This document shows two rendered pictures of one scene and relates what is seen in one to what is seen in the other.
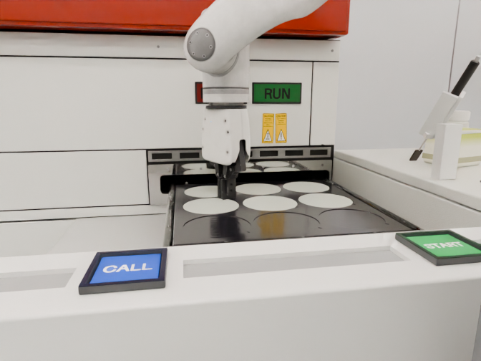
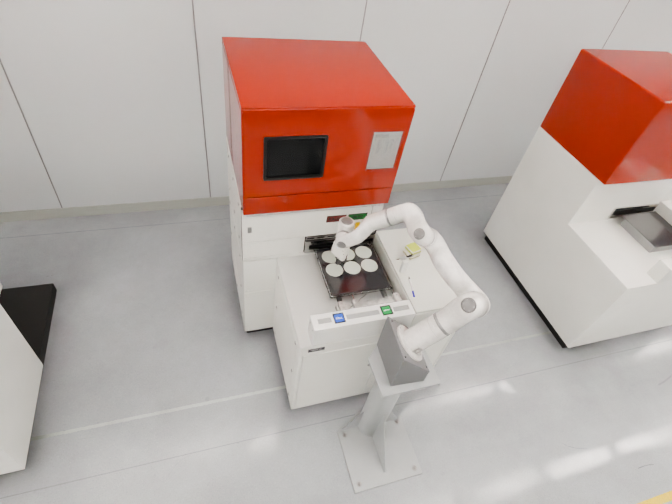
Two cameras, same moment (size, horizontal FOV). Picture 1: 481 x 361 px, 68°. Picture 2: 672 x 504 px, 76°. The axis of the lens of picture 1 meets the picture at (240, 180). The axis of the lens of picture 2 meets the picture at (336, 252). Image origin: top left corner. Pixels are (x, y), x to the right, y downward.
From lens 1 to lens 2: 1.96 m
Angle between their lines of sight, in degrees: 35
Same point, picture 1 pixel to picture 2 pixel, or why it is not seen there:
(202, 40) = (342, 244)
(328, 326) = (366, 324)
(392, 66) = (438, 70)
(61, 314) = (335, 327)
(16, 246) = (253, 267)
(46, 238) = (264, 264)
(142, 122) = (305, 229)
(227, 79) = not seen: hidden behind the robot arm
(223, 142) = (341, 255)
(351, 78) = (405, 79)
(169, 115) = (315, 226)
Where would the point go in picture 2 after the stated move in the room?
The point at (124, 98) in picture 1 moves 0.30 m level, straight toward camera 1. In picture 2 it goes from (299, 223) to (320, 261)
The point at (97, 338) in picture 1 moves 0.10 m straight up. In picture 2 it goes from (338, 328) to (341, 317)
